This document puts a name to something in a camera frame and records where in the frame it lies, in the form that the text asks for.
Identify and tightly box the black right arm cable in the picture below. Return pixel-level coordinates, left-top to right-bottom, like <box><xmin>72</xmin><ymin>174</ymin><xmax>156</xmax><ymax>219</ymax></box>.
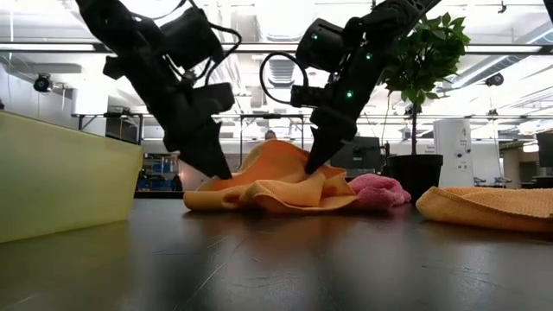
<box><xmin>258</xmin><ymin>51</ymin><xmax>310</xmax><ymax>106</ymax></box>

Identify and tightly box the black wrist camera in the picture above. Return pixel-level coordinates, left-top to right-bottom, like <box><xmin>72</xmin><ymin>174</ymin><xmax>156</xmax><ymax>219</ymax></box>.
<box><xmin>159</xmin><ymin>5</ymin><xmax>226</xmax><ymax>73</ymax></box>
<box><xmin>295</xmin><ymin>17</ymin><xmax>347</xmax><ymax>73</ymax></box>

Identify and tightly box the black overhead crossbar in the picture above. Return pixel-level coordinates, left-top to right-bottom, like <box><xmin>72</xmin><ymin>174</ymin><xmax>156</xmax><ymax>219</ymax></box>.
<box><xmin>0</xmin><ymin>41</ymin><xmax>553</xmax><ymax>55</ymax></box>

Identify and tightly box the green plant in black pot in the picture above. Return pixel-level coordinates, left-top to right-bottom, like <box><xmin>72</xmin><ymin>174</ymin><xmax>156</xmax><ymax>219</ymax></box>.
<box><xmin>379</xmin><ymin>11</ymin><xmax>473</xmax><ymax>202</ymax></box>

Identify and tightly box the black ceiling camera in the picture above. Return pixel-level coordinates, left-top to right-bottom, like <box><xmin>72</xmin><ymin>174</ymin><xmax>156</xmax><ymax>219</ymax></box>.
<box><xmin>33</xmin><ymin>73</ymin><xmax>54</xmax><ymax>94</ymax></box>
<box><xmin>484</xmin><ymin>72</ymin><xmax>505</xmax><ymax>89</ymax></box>

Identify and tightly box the translucent green plastic bin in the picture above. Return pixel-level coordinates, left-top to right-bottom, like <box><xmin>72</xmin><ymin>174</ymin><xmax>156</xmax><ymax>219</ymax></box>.
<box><xmin>0</xmin><ymin>110</ymin><xmax>145</xmax><ymax>244</ymax></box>

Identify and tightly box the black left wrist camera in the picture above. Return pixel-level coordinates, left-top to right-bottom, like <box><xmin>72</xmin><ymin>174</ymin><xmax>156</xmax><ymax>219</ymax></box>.
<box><xmin>159</xmin><ymin>5</ymin><xmax>226</xmax><ymax>73</ymax></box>

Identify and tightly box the orange microfiber towel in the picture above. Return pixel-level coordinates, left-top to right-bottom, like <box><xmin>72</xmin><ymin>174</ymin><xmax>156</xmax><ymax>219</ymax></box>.
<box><xmin>415</xmin><ymin>185</ymin><xmax>553</xmax><ymax>235</ymax></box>
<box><xmin>182</xmin><ymin>138</ymin><xmax>359</xmax><ymax>215</ymax></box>

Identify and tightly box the pink microfiber towel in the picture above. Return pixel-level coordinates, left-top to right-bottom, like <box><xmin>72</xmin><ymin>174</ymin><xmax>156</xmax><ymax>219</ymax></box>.
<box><xmin>346</xmin><ymin>173</ymin><xmax>413</xmax><ymax>211</ymax></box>

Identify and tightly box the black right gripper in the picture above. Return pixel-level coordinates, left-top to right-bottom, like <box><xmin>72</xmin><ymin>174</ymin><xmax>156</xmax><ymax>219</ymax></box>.
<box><xmin>289</xmin><ymin>20</ymin><xmax>391</xmax><ymax>175</ymax></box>

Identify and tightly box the black computer monitor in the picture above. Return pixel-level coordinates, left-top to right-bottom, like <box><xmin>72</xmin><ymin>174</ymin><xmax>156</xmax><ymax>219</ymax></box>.
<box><xmin>340</xmin><ymin>136</ymin><xmax>383</xmax><ymax>171</ymax></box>

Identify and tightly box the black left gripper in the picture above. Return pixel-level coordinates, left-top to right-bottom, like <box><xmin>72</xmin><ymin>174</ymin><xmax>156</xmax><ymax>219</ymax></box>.
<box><xmin>102</xmin><ymin>37</ymin><xmax>237</xmax><ymax>181</ymax></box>

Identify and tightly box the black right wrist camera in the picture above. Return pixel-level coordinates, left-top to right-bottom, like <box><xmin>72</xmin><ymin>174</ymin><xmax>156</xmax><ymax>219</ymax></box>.
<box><xmin>295</xmin><ymin>17</ymin><xmax>347</xmax><ymax>73</ymax></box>

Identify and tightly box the black metal table frame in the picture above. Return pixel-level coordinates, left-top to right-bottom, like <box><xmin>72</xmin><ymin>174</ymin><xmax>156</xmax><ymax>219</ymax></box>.
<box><xmin>133</xmin><ymin>189</ymin><xmax>188</xmax><ymax>200</ymax></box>

